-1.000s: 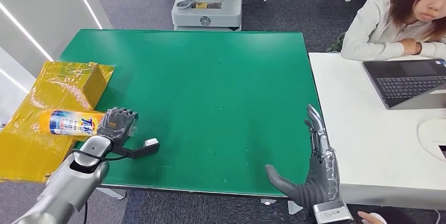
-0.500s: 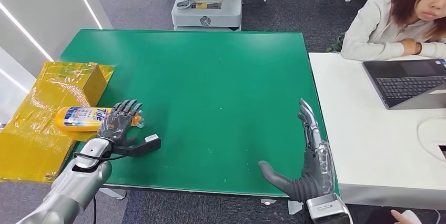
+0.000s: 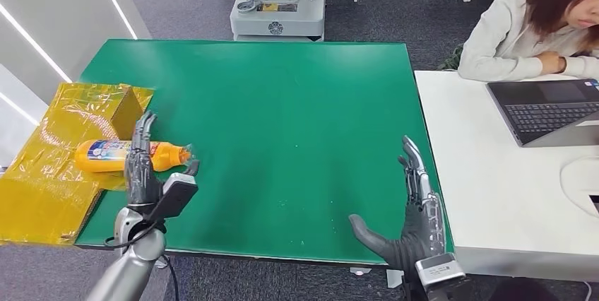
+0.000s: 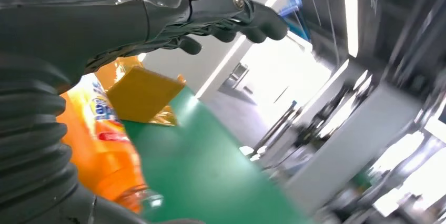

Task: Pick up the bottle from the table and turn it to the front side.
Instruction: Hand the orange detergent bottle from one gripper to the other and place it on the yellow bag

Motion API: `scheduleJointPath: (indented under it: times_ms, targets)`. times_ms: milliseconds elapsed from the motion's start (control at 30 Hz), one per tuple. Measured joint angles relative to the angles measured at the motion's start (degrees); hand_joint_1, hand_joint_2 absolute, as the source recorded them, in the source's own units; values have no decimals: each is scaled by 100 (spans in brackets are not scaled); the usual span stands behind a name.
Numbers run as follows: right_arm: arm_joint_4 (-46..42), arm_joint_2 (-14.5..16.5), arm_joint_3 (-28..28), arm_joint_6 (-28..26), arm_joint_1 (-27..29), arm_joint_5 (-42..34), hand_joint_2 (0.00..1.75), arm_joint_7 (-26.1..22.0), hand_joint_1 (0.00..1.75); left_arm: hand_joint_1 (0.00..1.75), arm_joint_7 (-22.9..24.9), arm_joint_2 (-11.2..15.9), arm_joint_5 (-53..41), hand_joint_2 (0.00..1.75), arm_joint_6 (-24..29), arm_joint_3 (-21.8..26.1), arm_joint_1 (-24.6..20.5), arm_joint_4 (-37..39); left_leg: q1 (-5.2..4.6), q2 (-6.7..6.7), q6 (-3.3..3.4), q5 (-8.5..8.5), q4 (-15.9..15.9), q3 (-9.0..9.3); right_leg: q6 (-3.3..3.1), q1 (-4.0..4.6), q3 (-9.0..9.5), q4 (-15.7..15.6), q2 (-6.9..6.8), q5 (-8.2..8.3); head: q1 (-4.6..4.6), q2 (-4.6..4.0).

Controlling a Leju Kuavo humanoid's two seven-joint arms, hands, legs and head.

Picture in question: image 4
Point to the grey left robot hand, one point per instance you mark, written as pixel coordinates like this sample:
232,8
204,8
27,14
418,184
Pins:
87,24

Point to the orange plastic bottle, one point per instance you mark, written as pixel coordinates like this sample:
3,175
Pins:
101,159

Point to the yellow taped cardboard box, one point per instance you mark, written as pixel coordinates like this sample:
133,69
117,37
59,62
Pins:
143,93

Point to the grey column machine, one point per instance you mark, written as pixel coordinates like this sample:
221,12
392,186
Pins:
348,145

